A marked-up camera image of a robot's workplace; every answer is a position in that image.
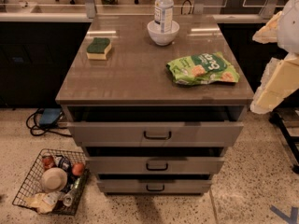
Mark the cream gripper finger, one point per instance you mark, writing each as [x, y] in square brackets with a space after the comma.
[279, 80]
[269, 32]

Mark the blue white can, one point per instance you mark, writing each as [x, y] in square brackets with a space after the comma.
[62, 162]

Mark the clear plastic water bottle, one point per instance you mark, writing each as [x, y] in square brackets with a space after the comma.
[163, 15]

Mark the white ceramic bowl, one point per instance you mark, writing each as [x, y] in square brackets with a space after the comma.
[162, 39]

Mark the red apple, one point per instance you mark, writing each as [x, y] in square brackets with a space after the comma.
[78, 168]

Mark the black wire basket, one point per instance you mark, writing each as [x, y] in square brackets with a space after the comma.
[31, 184]

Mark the top grey drawer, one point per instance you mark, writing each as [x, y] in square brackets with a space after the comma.
[155, 134]

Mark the grey drawer cabinet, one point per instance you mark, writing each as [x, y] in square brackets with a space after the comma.
[133, 85]

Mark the clear bottle in basket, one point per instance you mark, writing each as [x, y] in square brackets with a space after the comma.
[70, 195]

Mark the blue foot pedal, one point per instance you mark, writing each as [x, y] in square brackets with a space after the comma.
[50, 116]

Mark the bottom grey drawer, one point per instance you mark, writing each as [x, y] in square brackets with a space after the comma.
[179, 186]

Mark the middle grey drawer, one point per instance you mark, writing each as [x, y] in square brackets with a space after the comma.
[155, 165]

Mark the grey drawer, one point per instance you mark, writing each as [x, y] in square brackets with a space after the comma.
[155, 165]
[179, 186]
[155, 134]

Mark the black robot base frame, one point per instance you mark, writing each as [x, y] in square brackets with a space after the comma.
[285, 119]

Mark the cream crumpled wrapper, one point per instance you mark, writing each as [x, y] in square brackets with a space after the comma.
[44, 203]

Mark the green and yellow sponge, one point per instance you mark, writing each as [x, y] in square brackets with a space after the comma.
[99, 48]

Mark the tan round lid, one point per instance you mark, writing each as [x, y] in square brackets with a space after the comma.
[53, 179]

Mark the red soda can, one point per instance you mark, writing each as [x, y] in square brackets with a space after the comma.
[48, 162]

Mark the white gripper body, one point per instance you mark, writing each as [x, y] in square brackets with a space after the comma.
[290, 28]

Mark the green snack chip bag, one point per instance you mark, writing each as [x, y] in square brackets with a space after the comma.
[202, 69]

